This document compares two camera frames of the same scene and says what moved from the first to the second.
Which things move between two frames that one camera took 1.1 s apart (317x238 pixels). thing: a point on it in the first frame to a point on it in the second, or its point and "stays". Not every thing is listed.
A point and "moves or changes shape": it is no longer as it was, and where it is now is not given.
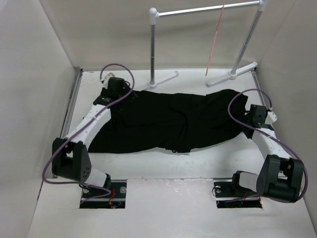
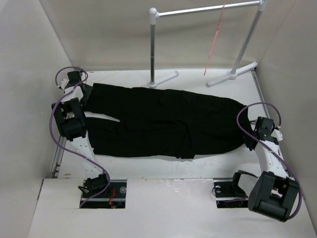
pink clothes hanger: [215, 39] stays
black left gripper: [126, 89] to [88, 91]
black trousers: [144, 122] moves or changes shape
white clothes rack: [153, 15] stays
